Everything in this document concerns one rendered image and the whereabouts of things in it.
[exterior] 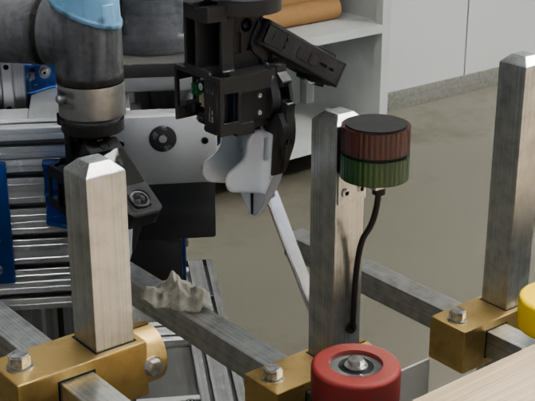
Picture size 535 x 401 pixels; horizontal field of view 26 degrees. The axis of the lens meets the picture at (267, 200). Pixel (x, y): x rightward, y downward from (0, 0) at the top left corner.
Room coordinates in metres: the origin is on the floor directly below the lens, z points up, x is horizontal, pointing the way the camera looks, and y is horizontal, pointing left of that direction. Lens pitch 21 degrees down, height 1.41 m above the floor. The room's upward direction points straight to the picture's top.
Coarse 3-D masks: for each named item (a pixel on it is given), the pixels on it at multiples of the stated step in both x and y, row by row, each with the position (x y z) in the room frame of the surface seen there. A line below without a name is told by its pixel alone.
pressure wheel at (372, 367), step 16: (320, 352) 0.92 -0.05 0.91; (336, 352) 0.92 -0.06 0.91; (352, 352) 0.93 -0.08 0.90; (368, 352) 0.92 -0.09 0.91; (384, 352) 0.92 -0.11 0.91; (320, 368) 0.89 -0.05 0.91; (336, 368) 0.90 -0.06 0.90; (352, 368) 0.90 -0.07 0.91; (368, 368) 0.90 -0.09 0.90; (384, 368) 0.89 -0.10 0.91; (400, 368) 0.90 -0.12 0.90; (320, 384) 0.88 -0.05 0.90; (336, 384) 0.87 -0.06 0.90; (352, 384) 0.87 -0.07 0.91; (368, 384) 0.87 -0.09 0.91; (384, 384) 0.87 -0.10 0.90; (320, 400) 0.88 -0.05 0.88; (336, 400) 0.87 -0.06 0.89; (352, 400) 0.86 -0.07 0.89; (368, 400) 0.86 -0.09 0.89; (384, 400) 0.87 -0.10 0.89
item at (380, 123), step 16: (352, 128) 0.93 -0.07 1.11; (368, 128) 0.93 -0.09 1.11; (384, 128) 0.93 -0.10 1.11; (400, 128) 0.93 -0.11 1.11; (368, 160) 0.92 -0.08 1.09; (384, 160) 0.92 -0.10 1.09; (352, 192) 0.97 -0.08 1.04; (384, 192) 0.94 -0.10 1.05; (368, 224) 0.95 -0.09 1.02; (352, 288) 0.97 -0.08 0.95; (352, 304) 0.97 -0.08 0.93; (352, 320) 0.97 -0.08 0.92
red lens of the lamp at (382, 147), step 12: (348, 132) 0.93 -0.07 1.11; (408, 132) 0.94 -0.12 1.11; (348, 144) 0.93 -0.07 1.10; (360, 144) 0.92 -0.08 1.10; (372, 144) 0.92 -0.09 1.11; (384, 144) 0.92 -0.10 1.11; (396, 144) 0.92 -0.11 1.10; (408, 144) 0.94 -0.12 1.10; (360, 156) 0.92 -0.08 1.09; (372, 156) 0.92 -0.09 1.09; (384, 156) 0.92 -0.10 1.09; (396, 156) 0.92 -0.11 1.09
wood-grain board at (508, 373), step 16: (528, 352) 0.93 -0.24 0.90; (496, 368) 0.90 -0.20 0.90; (512, 368) 0.90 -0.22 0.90; (528, 368) 0.90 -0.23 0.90; (448, 384) 0.88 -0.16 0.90; (464, 384) 0.88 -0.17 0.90; (480, 384) 0.88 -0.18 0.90; (496, 384) 0.88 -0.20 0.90; (512, 384) 0.88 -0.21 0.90; (528, 384) 0.88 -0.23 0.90; (416, 400) 0.85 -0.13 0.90; (432, 400) 0.85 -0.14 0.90; (448, 400) 0.85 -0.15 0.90; (464, 400) 0.85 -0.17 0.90; (480, 400) 0.85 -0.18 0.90; (496, 400) 0.85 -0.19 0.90; (512, 400) 0.85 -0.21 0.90; (528, 400) 0.85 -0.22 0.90
